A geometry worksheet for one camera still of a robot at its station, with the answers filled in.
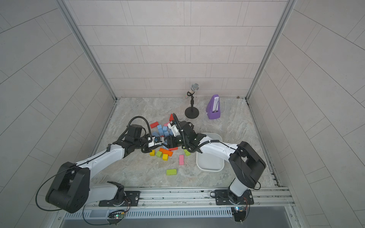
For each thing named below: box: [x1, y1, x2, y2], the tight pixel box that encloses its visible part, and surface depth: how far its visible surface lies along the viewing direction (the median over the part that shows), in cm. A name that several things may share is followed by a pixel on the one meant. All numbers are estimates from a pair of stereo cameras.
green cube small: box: [155, 150, 163, 158], surface depth 86 cm
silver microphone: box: [189, 83, 200, 95], surface depth 88 cm
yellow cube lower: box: [162, 153, 169, 162], surface depth 85 cm
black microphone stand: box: [184, 91, 200, 119], surface depth 107 cm
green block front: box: [165, 169, 177, 176], surface depth 81 cm
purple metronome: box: [205, 94, 221, 120], surface depth 101 cm
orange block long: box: [159, 147, 173, 157], surface depth 88 cm
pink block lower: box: [178, 154, 185, 166], surface depth 86 cm
